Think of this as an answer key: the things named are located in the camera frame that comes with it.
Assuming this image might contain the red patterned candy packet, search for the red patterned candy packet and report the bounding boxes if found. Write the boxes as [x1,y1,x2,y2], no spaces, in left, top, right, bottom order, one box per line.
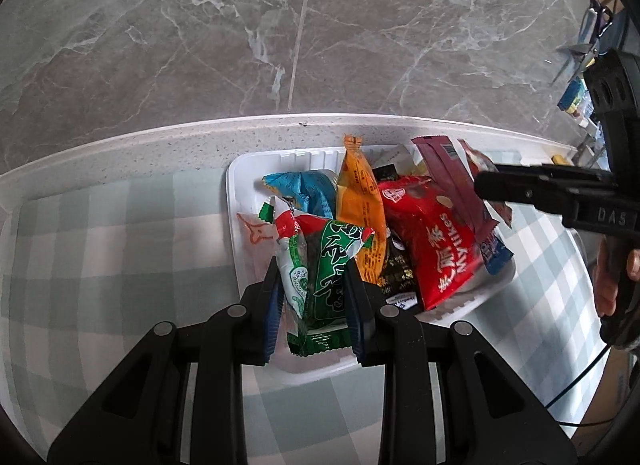
[457,139,515,230]

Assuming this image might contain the green white snack packet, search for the green white snack packet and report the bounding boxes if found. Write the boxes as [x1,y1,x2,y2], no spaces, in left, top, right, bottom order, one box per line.
[272,195,376,358]

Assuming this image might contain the green white checked tablecloth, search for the green white checked tablecloth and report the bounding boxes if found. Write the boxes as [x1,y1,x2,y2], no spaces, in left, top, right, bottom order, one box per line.
[10,165,601,465]

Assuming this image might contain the large white snack bag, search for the large white snack bag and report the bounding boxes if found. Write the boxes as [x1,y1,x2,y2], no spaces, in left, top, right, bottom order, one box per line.
[382,144,416,168]

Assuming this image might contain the black gold print packet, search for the black gold print packet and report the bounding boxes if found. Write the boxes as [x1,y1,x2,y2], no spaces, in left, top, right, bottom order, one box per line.
[377,235,418,296]

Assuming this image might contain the person's right hand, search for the person's right hand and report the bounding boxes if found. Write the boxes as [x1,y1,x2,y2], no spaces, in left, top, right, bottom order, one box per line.
[594,236,623,318]

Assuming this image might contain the red chocolate ball packet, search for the red chocolate ball packet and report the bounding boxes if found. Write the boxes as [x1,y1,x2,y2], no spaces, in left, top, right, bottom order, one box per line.
[375,176,493,312]

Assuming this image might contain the blue white snack packet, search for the blue white snack packet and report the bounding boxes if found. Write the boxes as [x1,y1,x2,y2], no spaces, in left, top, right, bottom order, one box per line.
[262,170,338,218]

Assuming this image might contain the small black snack packet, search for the small black snack packet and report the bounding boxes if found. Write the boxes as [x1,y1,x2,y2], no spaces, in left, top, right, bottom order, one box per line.
[372,162,401,183]

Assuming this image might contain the maroon snack packet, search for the maroon snack packet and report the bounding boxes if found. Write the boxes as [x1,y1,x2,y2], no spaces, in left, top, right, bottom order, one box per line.
[411,136,501,248]

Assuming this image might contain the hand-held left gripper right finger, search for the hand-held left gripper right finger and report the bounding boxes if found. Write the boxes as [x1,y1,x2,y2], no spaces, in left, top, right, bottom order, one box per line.
[342,262,583,465]

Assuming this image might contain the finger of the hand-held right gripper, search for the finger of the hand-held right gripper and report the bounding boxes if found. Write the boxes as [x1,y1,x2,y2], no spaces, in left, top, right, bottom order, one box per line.
[472,162,621,218]

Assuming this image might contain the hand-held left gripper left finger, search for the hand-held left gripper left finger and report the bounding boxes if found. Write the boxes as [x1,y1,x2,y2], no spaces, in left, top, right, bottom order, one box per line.
[47,257,285,465]

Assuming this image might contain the blue orange snack packet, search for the blue orange snack packet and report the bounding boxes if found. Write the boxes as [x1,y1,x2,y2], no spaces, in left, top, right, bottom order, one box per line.
[477,232,515,276]

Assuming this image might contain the purple handled kitchen scissors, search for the purple handled kitchen scissors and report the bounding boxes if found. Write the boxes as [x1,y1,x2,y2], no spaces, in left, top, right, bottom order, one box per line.
[552,5,613,86]

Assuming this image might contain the white plastic tray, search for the white plastic tray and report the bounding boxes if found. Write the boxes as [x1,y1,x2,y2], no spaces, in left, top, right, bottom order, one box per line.
[225,145,518,378]

